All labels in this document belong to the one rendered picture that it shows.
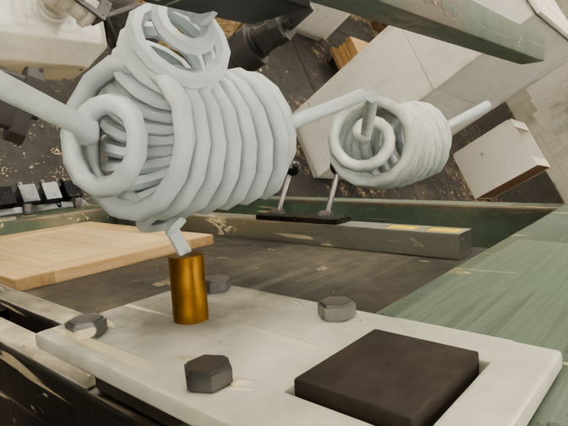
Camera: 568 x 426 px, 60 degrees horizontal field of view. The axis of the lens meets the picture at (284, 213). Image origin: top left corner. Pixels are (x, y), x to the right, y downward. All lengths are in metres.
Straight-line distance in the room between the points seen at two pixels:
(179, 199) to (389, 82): 3.15
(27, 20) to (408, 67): 2.54
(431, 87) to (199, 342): 3.00
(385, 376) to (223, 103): 0.11
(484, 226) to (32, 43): 0.92
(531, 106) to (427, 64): 6.08
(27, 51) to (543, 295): 0.97
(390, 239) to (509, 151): 4.96
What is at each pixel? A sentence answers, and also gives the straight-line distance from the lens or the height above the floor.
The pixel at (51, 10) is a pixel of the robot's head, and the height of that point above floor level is 1.37.
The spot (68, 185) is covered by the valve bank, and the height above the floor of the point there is 0.76.
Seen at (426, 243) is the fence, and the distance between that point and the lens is 0.80.
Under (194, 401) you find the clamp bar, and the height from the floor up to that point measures 1.89.
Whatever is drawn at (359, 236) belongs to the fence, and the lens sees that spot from 0.85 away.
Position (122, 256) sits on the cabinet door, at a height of 1.31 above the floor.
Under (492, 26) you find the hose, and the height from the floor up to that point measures 1.97.
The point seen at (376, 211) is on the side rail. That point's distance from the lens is 1.11.
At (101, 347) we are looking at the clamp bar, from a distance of 0.22.
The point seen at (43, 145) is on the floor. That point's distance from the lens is 2.61.
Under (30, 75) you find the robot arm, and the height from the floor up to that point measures 1.42.
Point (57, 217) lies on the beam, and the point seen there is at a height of 0.90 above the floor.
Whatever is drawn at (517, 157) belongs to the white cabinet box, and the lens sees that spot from 5.71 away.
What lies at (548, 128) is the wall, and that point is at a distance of 9.05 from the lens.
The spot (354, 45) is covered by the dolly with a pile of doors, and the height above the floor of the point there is 0.31.
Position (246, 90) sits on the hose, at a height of 1.92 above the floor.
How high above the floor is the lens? 2.03
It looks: 39 degrees down
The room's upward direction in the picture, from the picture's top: 54 degrees clockwise
